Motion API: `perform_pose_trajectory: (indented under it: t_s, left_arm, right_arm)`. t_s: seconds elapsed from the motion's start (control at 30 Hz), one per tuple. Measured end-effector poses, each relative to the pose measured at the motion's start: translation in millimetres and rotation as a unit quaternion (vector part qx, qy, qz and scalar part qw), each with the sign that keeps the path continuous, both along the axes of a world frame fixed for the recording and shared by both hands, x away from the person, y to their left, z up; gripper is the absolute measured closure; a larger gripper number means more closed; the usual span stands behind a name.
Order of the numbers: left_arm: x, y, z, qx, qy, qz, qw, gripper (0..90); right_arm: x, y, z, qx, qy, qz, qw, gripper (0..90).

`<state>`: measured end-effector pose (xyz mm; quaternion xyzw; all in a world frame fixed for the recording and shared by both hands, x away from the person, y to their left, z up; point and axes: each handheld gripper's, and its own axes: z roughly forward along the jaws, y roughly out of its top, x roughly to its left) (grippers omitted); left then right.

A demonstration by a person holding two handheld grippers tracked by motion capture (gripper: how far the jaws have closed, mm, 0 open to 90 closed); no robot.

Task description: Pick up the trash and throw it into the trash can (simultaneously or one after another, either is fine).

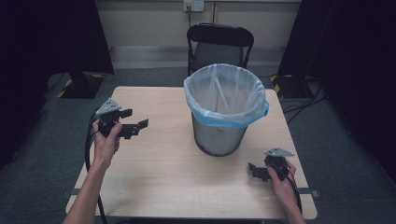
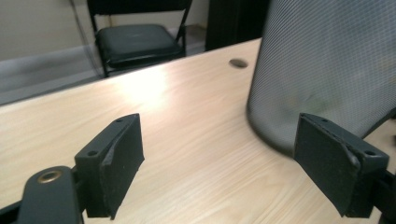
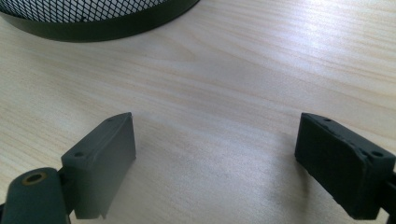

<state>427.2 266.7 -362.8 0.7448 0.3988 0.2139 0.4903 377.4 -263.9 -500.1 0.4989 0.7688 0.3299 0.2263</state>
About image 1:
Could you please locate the dark curtain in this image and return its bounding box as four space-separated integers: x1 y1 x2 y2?
277 0 396 183
0 0 115 171

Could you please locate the person's right hand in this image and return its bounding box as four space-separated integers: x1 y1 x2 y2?
266 160 297 207

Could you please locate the white and blue bin bag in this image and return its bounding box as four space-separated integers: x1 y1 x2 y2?
183 63 271 130

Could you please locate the gray table bracket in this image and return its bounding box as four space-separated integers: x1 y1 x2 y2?
297 187 320 199

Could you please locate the white straw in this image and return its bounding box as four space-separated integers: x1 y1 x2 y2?
213 77 233 115

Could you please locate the black stand base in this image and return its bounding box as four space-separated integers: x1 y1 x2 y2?
269 74 313 99
56 71 106 100

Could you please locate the black floor cable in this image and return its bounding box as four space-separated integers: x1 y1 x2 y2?
286 104 314 125
281 78 328 115

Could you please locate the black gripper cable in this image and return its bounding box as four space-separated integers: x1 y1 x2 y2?
84 106 109 224
285 173 304 215

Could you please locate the black folding chair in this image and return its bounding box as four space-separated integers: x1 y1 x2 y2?
186 22 255 78

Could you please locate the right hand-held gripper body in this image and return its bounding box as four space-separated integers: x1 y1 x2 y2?
263 147 295 182

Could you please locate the white wall socket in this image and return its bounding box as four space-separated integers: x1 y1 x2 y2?
182 0 205 13

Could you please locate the gray mesh trash bin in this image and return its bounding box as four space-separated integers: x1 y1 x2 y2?
191 111 248 158

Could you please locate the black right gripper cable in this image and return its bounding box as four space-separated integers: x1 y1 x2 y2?
285 173 304 215

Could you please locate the person's left hand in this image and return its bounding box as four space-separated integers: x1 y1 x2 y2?
91 119 123 171

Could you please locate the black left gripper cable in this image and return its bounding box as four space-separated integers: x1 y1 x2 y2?
84 106 109 224

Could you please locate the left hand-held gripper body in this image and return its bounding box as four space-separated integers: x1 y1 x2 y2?
93 97 123 139

